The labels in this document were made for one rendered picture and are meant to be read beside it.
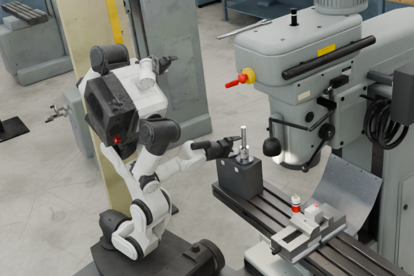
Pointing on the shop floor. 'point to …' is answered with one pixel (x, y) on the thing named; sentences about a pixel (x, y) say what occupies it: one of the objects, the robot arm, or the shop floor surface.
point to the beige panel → (74, 16)
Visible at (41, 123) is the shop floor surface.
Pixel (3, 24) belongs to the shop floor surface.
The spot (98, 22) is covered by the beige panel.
